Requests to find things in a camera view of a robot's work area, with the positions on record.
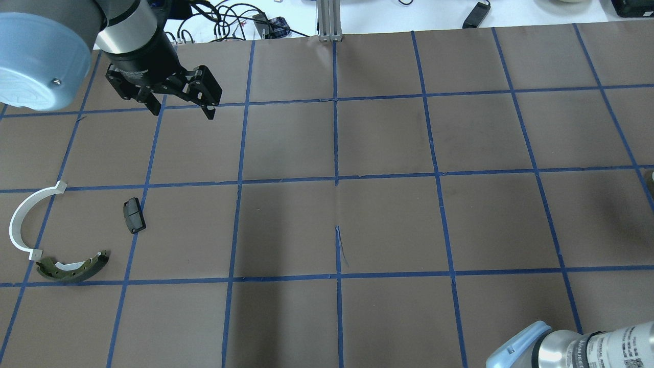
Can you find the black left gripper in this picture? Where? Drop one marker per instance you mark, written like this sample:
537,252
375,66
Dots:
146,59

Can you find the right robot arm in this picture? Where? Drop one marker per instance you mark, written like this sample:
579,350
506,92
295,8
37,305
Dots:
539,345

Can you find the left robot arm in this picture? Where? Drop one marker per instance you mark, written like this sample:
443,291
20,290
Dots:
46,53

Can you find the black brake pad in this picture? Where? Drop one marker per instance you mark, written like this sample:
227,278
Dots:
133,215

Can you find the olive brake shoe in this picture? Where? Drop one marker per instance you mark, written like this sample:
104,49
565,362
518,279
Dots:
74,272

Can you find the black power adapter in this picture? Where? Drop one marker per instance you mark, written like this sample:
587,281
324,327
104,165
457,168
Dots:
477,15

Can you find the aluminium frame post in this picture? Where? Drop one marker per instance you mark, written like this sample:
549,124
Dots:
329,20

